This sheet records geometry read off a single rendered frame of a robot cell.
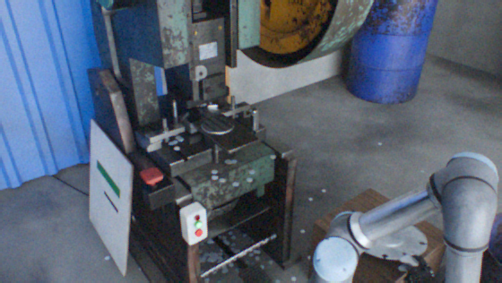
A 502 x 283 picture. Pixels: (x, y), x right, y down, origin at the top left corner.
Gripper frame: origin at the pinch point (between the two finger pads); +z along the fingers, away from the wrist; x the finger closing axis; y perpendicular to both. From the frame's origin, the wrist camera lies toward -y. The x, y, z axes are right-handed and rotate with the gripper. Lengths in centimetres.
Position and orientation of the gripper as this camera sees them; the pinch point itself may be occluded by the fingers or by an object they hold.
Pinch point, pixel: (407, 255)
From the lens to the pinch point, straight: 172.2
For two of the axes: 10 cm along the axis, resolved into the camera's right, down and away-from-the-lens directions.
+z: -2.7, -3.8, 8.9
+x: 0.3, 9.2, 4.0
